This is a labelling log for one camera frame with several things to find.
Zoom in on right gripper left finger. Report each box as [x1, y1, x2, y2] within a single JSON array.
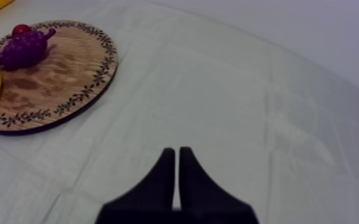
[[95, 147, 181, 224]]

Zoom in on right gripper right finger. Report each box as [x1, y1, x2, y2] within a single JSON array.
[[178, 146, 260, 224]]

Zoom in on round wooden board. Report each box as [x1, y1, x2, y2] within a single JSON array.
[[0, 20, 119, 136]]

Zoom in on purple toy grapes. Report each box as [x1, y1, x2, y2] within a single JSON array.
[[0, 27, 57, 71]]

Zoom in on small red fruit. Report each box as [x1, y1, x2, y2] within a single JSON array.
[[11, 23, 33, 38]]

